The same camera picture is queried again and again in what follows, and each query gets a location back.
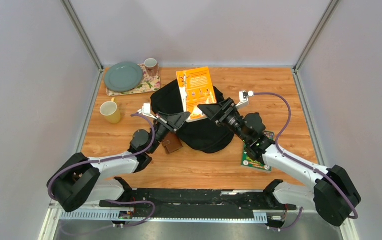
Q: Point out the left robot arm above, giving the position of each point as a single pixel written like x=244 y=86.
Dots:
x=88 y=179

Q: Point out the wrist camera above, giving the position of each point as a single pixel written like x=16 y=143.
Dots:
x=146 y=111
x=244 y=98

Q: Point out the orange book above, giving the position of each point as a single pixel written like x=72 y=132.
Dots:
x=195 y=87

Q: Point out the brown leather wallet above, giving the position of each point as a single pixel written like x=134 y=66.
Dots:
x=171 y=143

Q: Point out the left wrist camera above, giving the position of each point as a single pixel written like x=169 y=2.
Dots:
x=146 y=111

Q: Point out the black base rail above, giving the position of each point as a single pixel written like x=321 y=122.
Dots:
x=203 y=204

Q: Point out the green coin book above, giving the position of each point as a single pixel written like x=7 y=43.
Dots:
x=246 y=162

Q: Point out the floral tray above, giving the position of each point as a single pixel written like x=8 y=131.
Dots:
x=148 y=84

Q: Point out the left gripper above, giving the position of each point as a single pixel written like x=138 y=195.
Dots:
x=174 y=122

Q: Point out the yellow mug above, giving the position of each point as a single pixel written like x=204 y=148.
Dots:
x=110 y=111

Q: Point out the brown patterned mug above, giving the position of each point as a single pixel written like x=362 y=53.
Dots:
x=151 y=66

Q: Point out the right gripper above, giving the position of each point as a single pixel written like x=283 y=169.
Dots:
x=219 y=112

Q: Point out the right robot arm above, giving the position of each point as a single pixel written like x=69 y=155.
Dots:
x=327 y=190

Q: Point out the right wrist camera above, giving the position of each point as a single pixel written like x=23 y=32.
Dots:
x=244 y=98

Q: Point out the black backpack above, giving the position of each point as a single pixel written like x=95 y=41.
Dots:
x=203 y=135

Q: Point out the grey-green plate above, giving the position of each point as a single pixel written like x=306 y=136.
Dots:
x=123 y=77

